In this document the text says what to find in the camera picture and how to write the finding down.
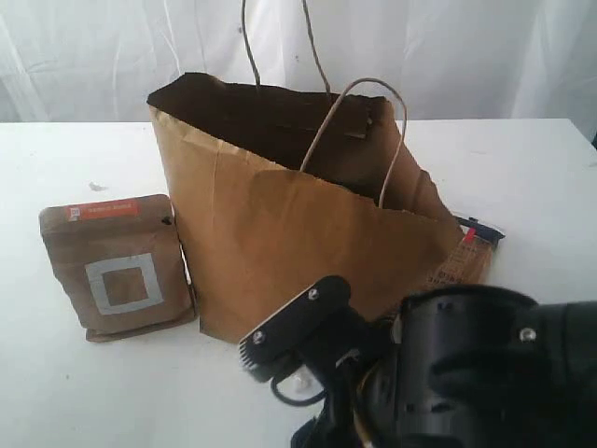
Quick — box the brown paper bag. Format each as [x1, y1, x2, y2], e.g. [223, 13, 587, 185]
[146, 0, 465, 345]

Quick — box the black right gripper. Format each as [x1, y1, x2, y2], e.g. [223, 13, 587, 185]
[291, 307, 421, 448]

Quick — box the small paper scrap on table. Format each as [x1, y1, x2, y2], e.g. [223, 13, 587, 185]
[89, 182, 107, 191]

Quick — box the white crumb near carton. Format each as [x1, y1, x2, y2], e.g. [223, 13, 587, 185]
[292, 372, 312, 394]

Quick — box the spaghetti packet dark blue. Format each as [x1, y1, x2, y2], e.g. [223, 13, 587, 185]
[422, 216, 505, 290]

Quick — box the brown kraft standup pouch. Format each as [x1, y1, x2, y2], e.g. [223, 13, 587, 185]
[39, 194, 197, 343]

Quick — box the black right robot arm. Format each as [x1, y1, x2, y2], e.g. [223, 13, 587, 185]
[291, 286, 596, 447]

